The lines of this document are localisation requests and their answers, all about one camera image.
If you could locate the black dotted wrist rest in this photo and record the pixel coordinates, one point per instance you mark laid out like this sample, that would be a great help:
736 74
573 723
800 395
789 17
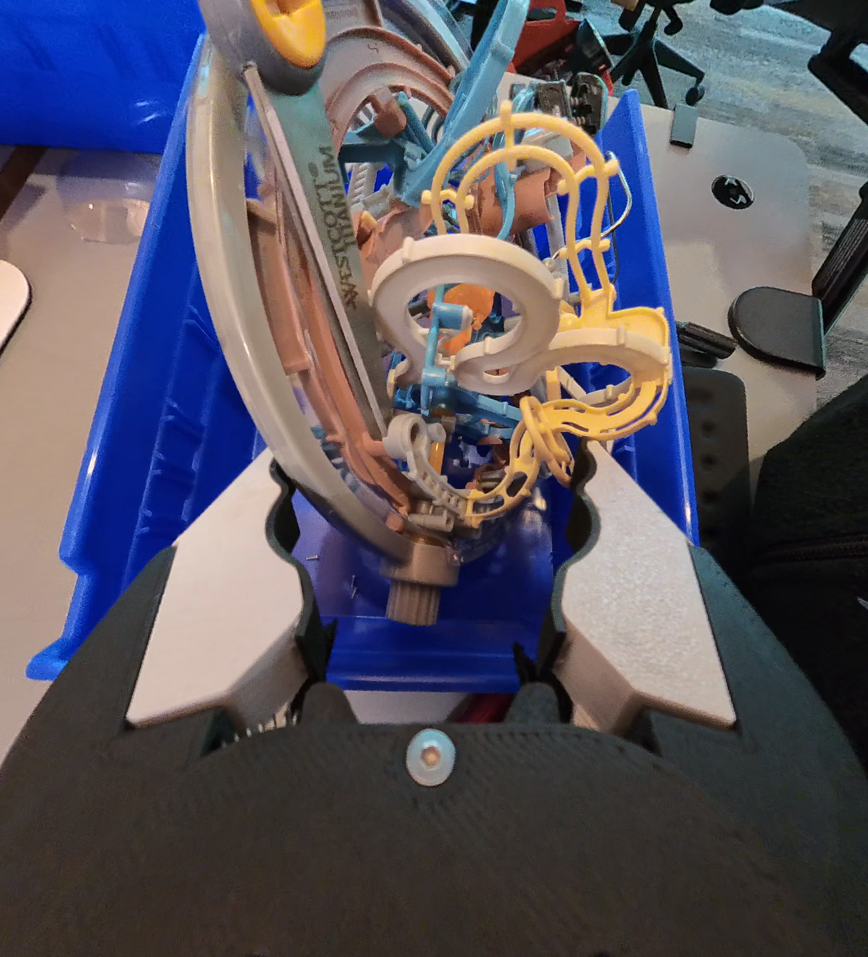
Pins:
718 463

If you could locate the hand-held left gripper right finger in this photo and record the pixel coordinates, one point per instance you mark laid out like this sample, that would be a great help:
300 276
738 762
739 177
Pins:
643 620

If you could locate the small black desk clip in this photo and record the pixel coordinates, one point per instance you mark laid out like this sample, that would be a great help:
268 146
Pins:
683 127

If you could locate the plastic ball maze puzzle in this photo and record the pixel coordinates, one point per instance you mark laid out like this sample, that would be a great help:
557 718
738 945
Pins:
464 284

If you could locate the small blue plastic bin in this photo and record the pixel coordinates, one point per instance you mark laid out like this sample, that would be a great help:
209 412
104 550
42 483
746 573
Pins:
157 419

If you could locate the black desk grommet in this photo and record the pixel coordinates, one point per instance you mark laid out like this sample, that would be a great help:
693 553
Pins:
731 192

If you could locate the large blue plastic bin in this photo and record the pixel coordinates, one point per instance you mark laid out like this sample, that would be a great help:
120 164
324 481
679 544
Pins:
68 67

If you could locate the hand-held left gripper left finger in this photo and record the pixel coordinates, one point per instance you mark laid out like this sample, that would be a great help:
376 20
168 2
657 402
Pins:
217 613

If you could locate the black hand grip exerciser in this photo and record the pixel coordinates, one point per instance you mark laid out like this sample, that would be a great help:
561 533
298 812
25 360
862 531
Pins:
589 101

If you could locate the person's black clothing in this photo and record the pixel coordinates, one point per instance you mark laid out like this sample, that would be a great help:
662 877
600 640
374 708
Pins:
837 538

